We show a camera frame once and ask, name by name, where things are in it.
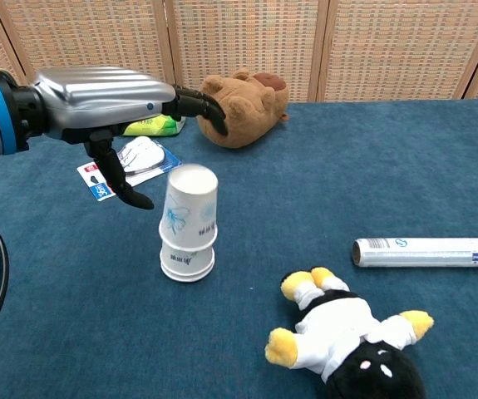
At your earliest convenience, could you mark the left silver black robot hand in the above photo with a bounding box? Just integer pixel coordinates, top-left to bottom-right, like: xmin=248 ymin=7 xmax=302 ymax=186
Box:
xmin=12 ymin=66 xmax=229 ymax=210

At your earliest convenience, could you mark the white paper cup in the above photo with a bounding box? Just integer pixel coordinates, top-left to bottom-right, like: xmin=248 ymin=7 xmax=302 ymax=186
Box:
xmin=161 ymin=265 xmax=214 ymax=284
xmin=158 ymin=163 xmax=219 ymax=253
xmin=159 ymin=239 xmax=216 ymax=276

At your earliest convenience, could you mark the green tissue pack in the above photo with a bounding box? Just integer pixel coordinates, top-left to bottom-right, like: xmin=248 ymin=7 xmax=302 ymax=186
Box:
xmin=121 ymin=115 xmax=188 ymax=139

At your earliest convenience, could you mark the correction tape blister pack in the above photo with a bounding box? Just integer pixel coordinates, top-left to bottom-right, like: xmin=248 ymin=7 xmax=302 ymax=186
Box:
xmin=76 ymin=135 xmax=184 ymax=203

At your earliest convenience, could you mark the brown capybara plush toy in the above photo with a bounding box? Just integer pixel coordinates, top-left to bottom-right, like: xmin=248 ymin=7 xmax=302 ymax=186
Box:
xmin=196 ymin=69 xmax=291 ymax=150

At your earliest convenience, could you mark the woven bamboo folding screen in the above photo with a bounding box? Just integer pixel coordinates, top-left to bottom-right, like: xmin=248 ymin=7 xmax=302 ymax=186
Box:
xmin=0 ymin=0 xmax=478 ymax=104

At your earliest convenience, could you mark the blue felt table cover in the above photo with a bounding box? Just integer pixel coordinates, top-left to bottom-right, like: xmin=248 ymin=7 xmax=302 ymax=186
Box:
xmin=0 ymin=97 xmax=478 ymax=399

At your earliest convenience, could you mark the penguin plush toy white shirt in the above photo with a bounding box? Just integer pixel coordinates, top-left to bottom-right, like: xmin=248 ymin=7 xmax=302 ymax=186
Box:
xmin=264 ymin=266 xmax=436 ymax=399

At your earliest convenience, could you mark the white long box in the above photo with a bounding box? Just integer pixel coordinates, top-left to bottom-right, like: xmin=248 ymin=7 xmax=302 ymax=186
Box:
xmin=351 ymin=236 xmax=478 ymax=268

